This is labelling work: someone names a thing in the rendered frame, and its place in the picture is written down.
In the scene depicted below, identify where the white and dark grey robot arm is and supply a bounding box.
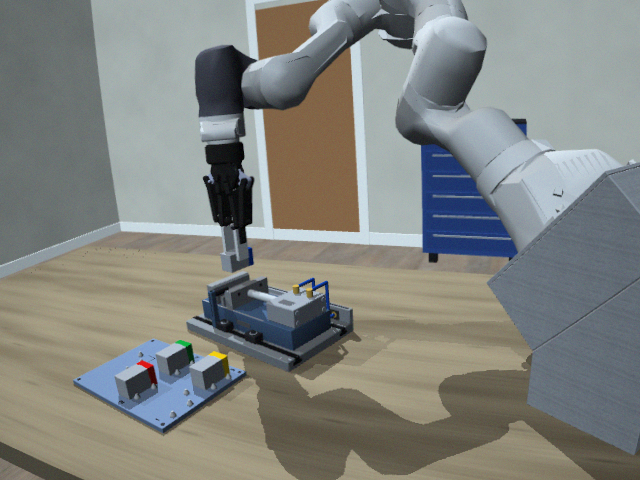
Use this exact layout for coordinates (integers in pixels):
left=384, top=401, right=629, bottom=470
left=195, top=0, right=623, bottom=252

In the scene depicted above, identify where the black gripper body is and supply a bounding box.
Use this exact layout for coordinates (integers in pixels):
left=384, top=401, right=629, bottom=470
left=205, top=142, right=244, bottom=190

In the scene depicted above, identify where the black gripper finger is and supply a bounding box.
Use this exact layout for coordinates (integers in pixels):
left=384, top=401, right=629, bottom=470
left=222, top=169, right=254, bottom=261
left=203, top=173, right=235, bottom=252

